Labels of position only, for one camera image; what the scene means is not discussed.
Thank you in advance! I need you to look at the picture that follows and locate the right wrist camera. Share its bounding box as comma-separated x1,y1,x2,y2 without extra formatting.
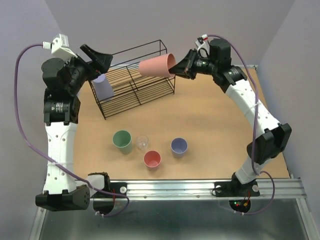
195,34,208,53

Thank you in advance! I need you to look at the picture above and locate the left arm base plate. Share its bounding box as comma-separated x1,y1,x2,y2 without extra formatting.
90,181,128,199

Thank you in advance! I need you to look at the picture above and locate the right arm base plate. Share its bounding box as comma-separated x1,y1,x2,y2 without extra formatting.
212,180,260,198

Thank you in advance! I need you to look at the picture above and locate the tall pink cup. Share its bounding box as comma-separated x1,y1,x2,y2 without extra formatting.
138,53,176,78

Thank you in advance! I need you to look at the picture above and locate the tall purple cup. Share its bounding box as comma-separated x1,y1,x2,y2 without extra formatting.
92,74,115,102

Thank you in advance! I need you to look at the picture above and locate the short red cup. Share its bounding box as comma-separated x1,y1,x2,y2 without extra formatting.
143,150,162,171

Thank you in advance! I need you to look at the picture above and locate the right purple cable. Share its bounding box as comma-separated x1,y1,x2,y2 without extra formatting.
206,34,277,217

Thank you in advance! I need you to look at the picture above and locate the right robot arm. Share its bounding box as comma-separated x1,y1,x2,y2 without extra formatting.
168,35,292,195

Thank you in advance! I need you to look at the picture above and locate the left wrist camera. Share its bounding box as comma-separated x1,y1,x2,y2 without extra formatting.
42,33,78,61

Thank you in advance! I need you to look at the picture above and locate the black wire dish rack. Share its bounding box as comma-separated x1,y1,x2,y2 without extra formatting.
89,39,176,119

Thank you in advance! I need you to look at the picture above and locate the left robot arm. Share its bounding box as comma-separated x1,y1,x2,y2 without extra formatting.
35,44,113,212

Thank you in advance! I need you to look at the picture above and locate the tall green cup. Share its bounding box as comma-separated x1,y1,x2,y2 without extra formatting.
112,130,133,155

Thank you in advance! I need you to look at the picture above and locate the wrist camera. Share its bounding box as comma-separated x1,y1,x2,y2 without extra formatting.
195,34,208,53
42,33,78,61

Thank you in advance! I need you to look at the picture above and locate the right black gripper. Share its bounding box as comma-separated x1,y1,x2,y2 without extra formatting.
167,48,218,80

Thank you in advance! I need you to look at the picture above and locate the aluminium mounting rail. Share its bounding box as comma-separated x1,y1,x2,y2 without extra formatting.
111,178,307,202

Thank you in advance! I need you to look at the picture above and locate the clear glass cup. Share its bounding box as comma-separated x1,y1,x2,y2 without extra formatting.
136,135,149,151

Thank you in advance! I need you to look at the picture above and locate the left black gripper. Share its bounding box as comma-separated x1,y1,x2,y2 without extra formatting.
63,44,114,95

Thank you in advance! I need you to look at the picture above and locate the short purple cup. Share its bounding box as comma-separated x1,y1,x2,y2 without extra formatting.
170,137,188,158

